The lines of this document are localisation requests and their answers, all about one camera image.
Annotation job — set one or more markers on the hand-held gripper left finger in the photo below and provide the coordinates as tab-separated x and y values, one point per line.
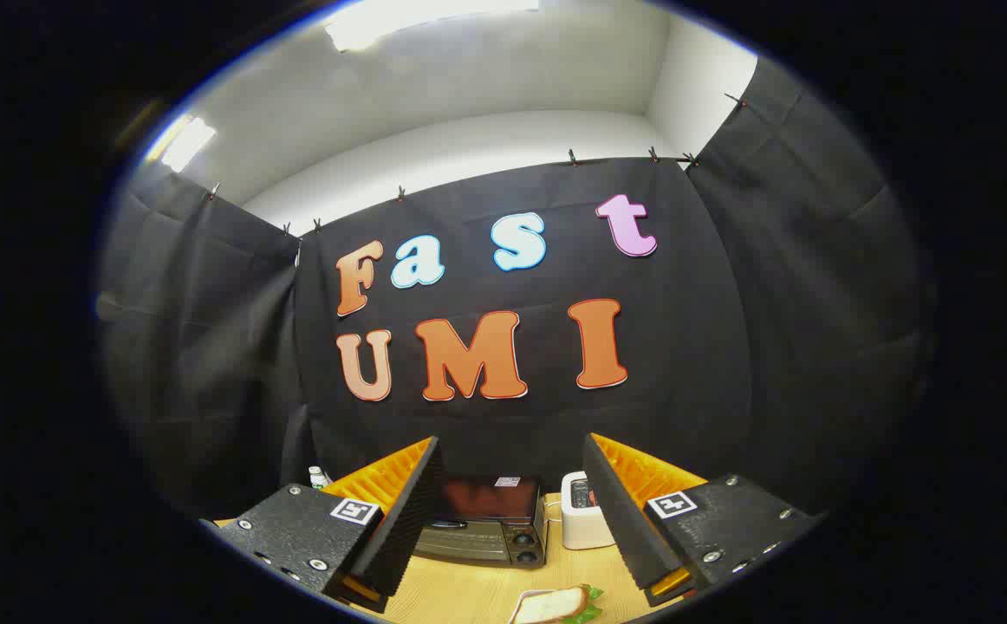
408	520

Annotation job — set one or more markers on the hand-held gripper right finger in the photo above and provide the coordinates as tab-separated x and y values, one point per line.
620	520

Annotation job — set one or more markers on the black toaster oven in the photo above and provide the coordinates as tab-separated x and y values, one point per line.
477	537

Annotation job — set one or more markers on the sandwich with lettuce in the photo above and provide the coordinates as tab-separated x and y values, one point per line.
551	605

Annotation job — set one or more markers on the white bread toaster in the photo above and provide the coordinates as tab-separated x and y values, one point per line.
581	529

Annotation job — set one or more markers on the white plastic bottle green label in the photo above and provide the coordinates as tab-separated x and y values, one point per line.
317	478

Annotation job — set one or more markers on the ceiling light panel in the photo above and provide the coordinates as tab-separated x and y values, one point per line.
187	143

